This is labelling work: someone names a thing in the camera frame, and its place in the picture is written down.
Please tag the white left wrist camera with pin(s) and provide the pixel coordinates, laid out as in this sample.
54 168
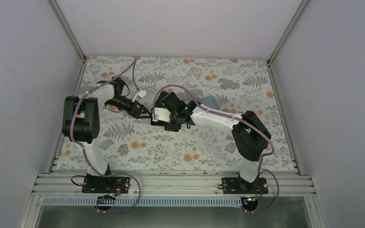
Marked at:
140 94

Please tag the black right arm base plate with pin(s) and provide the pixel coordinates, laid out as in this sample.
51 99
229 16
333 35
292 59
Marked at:
238 185

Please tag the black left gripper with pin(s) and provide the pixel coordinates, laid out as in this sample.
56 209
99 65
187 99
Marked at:
136 113

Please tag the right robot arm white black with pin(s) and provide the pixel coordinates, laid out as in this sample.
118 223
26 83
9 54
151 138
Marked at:
250 135

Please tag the black bare phone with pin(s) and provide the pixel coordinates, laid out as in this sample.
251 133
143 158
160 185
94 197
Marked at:
159 123

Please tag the white slotted cable duct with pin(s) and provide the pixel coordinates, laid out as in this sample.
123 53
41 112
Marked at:
146 201

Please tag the aluminium front rail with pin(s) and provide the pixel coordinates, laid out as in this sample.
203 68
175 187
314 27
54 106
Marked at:
171 183

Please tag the black phone from case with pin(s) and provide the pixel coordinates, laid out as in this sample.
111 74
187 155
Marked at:
161 96

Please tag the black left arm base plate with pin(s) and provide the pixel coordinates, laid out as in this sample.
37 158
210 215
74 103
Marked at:
102 185

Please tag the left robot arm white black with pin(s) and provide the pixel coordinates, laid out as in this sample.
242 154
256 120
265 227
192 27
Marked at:
81 124

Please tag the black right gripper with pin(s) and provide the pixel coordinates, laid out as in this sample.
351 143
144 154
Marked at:
175 127

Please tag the floral patterned table mat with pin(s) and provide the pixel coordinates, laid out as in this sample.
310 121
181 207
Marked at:
238 85

